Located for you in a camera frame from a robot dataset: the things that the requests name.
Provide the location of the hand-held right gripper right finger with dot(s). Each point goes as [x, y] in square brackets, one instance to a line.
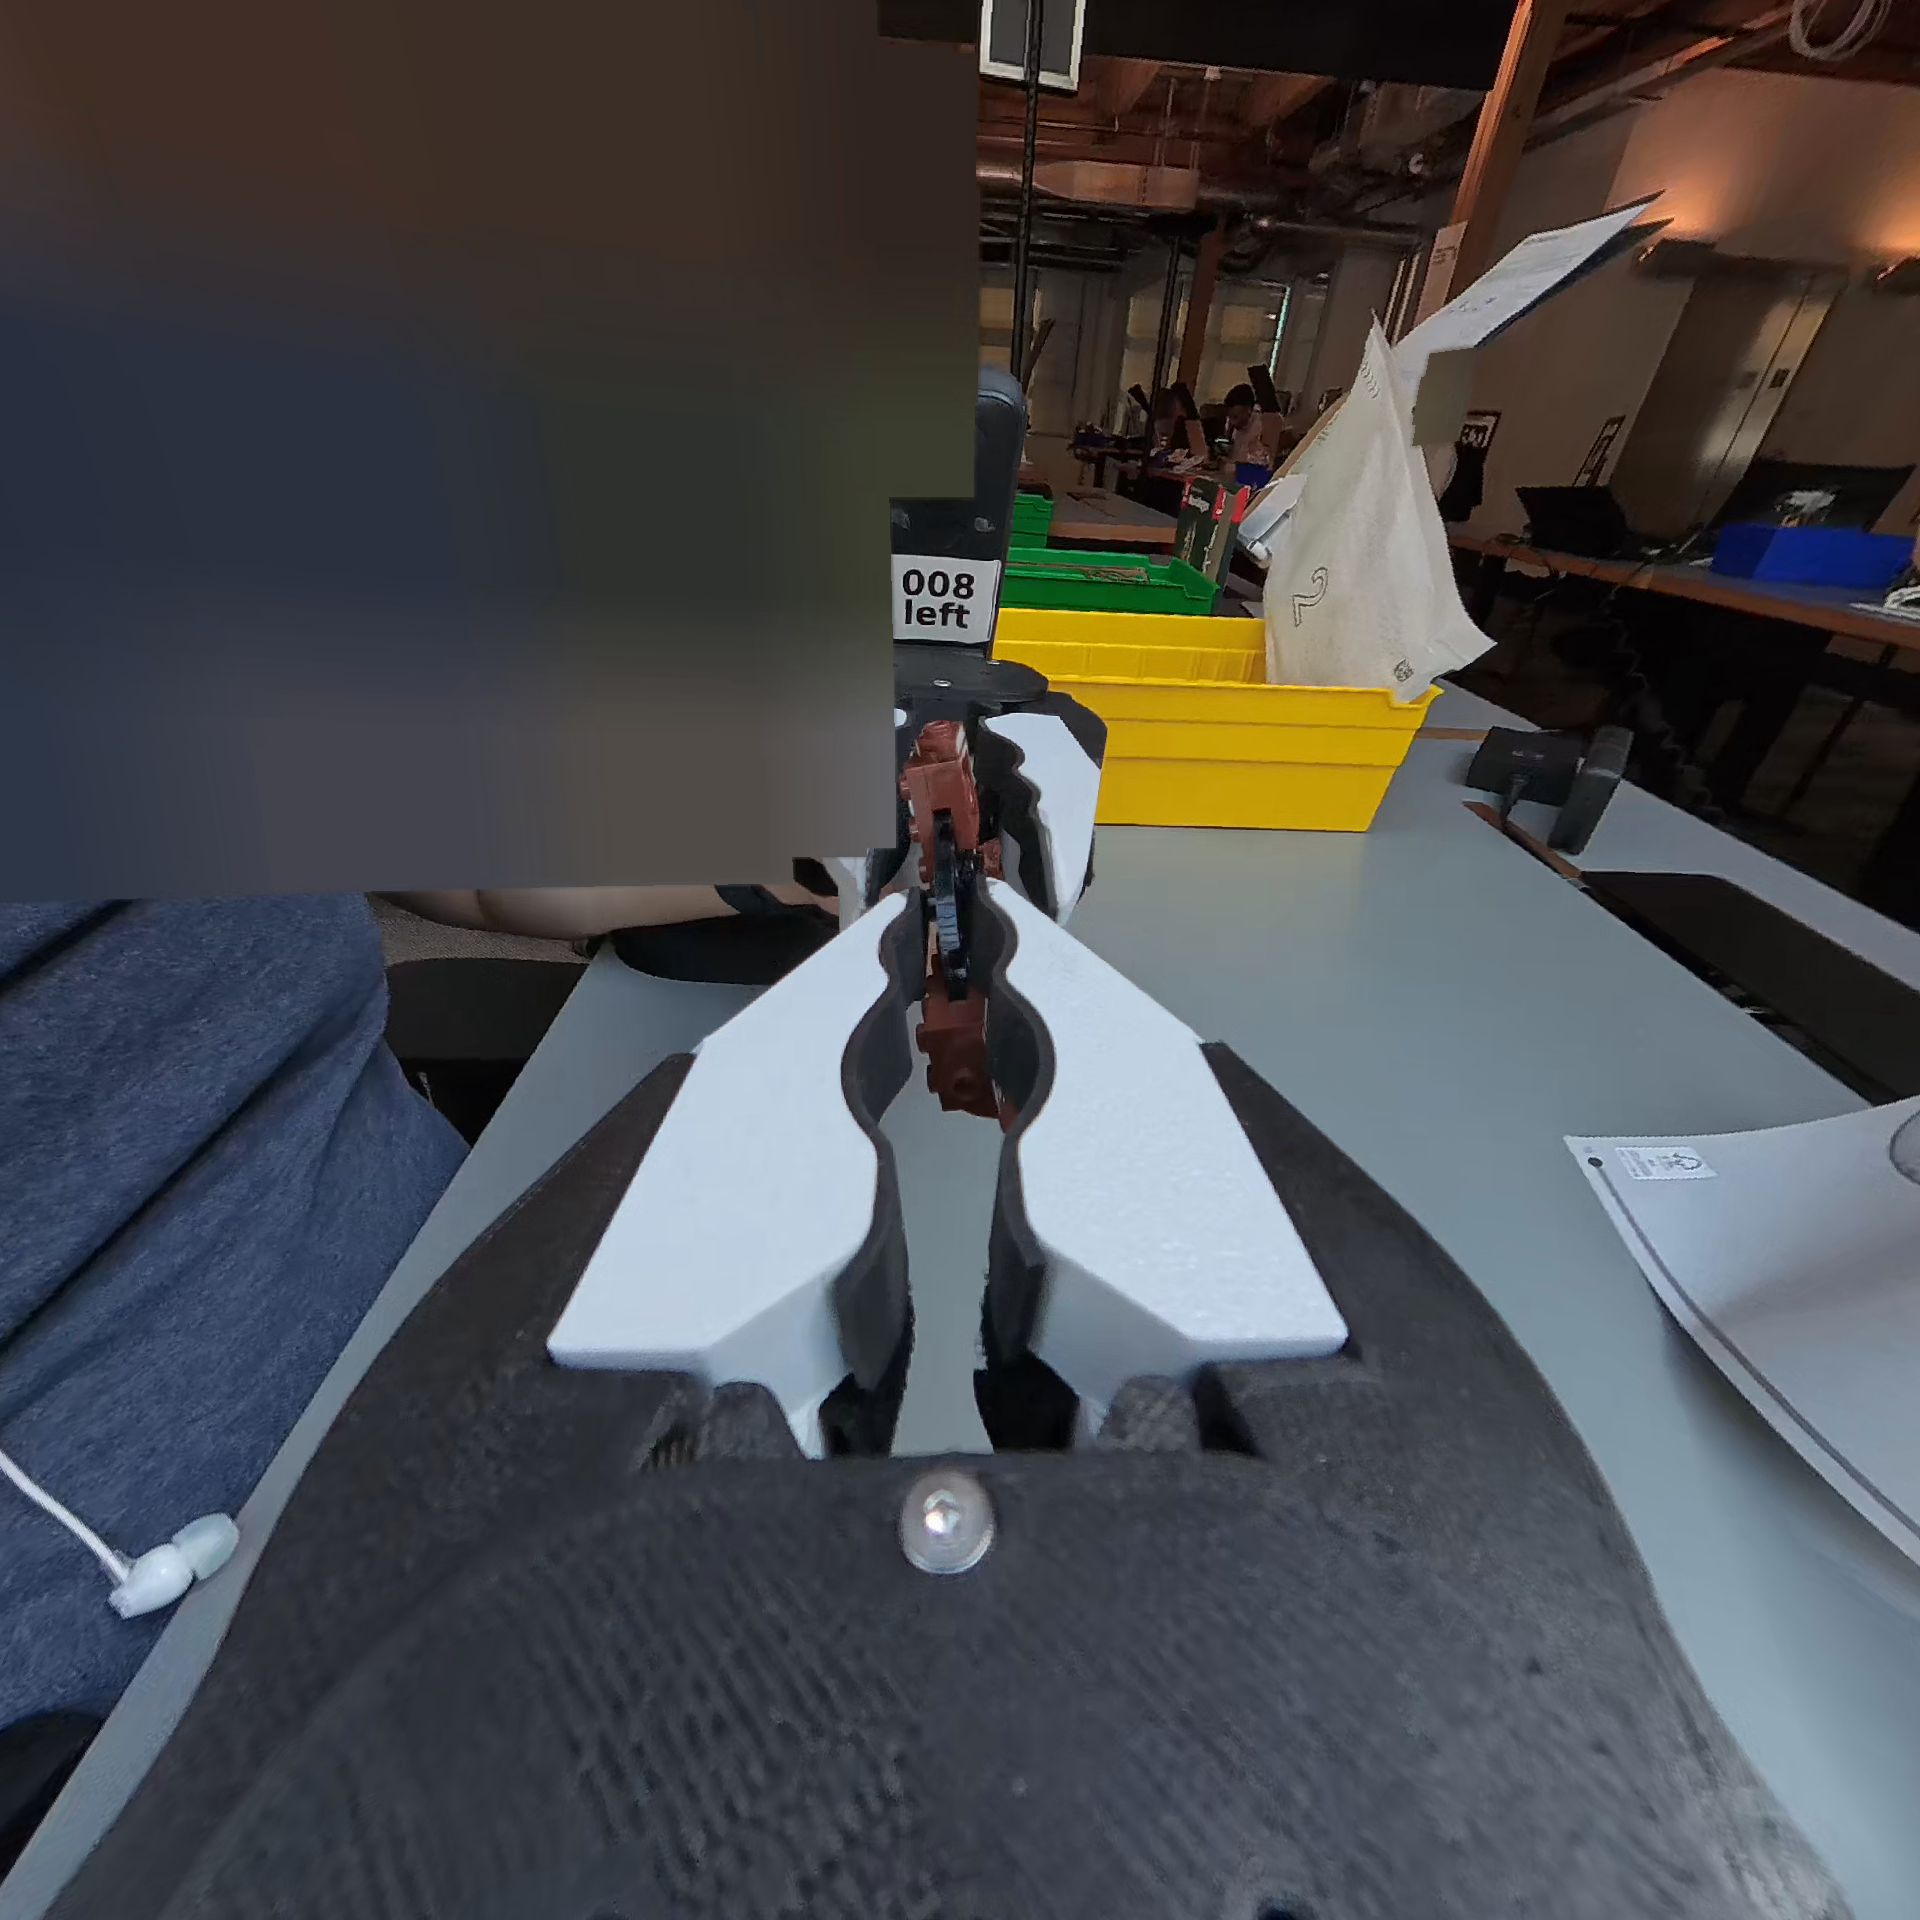
[1169, 1200]

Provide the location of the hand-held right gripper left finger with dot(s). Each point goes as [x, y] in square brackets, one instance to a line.
[722, 1200]

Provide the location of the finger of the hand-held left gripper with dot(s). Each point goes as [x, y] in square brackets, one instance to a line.
[885, 877]
[1057, 794]

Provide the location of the brown black brick assembly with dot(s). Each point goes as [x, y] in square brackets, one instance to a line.
[953, 1033]

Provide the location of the grey desk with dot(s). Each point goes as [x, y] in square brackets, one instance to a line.
[1351, 1018]

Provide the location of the green plastic bin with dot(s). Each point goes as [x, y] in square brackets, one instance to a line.
[1112, 589]
[1032, 522]

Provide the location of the black wrist brace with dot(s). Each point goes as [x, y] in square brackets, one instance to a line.
[765, 899]

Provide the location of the yellow plastic bin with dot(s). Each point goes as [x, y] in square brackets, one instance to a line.
[1231, 733]

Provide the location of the green red carton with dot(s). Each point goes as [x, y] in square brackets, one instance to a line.
[1214, 541]

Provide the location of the black pole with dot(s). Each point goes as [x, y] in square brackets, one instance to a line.
[1030, 224]

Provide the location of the white numbered paper bag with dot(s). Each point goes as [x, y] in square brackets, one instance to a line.
[1366, 571]

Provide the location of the white framed light panel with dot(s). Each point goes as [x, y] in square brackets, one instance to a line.
[1057, 39]

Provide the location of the black rounded device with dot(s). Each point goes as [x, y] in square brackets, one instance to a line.
[1598, 788]

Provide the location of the person in navy shirt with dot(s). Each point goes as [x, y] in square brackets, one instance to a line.
[180, 1126]

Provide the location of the black laptop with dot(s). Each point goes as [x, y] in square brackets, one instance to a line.
[1573, 517]

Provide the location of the white instruction booklet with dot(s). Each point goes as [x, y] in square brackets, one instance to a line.
[1770, 1274]

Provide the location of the white printed paper sheet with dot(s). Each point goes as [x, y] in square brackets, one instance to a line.
[1531, 270]

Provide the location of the white earphones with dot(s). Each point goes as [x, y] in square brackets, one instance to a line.
[167, 1566]

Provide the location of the wooden workbench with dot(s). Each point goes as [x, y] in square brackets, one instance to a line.
[1724, 597]

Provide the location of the blue plastic bin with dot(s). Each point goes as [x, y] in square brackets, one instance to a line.
[1808, 552]

